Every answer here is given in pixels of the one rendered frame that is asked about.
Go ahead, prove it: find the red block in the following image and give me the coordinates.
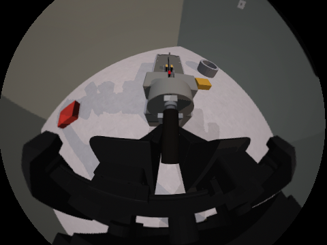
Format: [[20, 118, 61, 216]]
[[58, 101, 80, 129]]

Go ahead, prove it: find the dark grey ring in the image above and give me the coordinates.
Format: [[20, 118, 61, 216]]
[[197, 59, 219, 78]]

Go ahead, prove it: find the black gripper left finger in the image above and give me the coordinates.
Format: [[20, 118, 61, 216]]
[[89, 123, 163, 195]]

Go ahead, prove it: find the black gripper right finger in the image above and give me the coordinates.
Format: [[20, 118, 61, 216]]
[[179, 126, 251, 193]]

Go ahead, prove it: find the orange-yellow block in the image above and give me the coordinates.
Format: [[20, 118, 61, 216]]
[[196, 77, 212, 91]]

